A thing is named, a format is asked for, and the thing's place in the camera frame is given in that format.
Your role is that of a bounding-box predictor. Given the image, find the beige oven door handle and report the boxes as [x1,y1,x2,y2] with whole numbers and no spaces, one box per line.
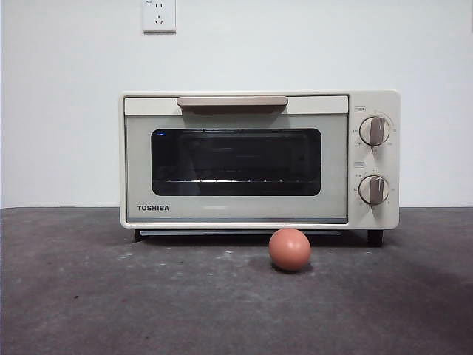
[176,95,288,115]

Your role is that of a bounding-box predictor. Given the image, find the brown egg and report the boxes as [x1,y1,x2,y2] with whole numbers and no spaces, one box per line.
[268,228,312,273]

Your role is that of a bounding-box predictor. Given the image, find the glass window oven door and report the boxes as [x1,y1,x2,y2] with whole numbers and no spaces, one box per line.
[123,95,350,225]

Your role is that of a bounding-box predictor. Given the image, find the beige oven control knob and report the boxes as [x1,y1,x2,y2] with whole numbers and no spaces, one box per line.
[358,174,390,206]
[358,115,392,148]

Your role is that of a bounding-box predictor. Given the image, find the cream Toshiba toaster oven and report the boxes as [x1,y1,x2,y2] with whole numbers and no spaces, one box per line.
[118,90,402,248]

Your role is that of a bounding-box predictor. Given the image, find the metal wire oven rack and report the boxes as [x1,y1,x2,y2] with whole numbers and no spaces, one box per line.
[164,177,296,185]

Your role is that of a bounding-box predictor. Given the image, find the white wall socket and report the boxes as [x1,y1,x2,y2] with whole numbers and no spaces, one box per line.
[143,0,177,35]

